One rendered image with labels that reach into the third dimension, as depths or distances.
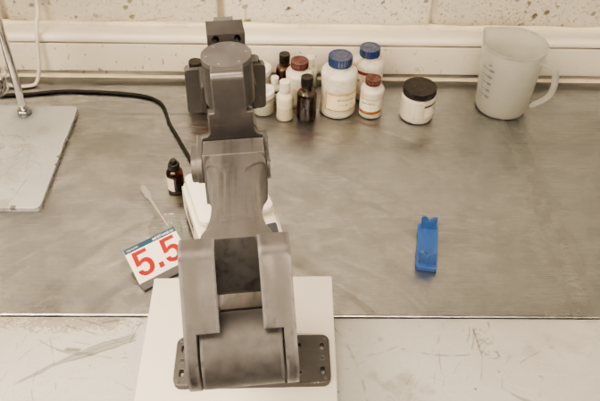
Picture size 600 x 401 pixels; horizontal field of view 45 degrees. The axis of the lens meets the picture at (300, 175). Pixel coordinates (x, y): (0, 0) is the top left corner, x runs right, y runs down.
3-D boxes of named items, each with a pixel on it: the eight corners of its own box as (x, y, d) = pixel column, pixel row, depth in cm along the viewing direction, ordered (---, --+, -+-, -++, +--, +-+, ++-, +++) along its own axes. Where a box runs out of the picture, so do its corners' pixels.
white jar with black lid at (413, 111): (395, 121, 145) (400, 92, 141) (402, 103, 150) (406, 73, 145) (429, 128, 144) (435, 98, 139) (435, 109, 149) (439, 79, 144)
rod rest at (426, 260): (436, 273, 115) (439, 257, 113) (414, 270, 115) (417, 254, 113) (437, 229, 122) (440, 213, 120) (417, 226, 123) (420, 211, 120)
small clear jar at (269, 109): (279, 110, 147) (279, 89, 144) (263, 120, 145) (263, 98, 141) (263, 101, 150) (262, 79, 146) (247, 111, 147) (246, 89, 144)
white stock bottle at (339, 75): (313, 104, 149) (315, 49, 141) (344, 96, 152) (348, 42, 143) (329, 122, 144) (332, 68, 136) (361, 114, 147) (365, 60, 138)
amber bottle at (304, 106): (312, 124, 144) (313, 83, 138) (294, 120, 145) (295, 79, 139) (318, 112, 147) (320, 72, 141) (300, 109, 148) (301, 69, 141)
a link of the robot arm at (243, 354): (218, 270, 89) (197, 321, 57) (271, 265, 90) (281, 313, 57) (222, 320, 89) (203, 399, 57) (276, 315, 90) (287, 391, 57)
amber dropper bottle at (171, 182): (183, 181, 130) (179, 152, 126) (187, 192, 128) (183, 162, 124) (166, 185, 130) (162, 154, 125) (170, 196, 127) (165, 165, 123)
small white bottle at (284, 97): (287, 124, 144) (287, 87, 138) (273, 119, 145) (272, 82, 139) (295, 115, 146) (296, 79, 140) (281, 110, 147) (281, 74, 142)
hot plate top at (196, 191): (274, 211, 114) (274, 206, 113) (200, 228, 111) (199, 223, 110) (253, 164, 122) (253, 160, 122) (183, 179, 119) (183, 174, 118)
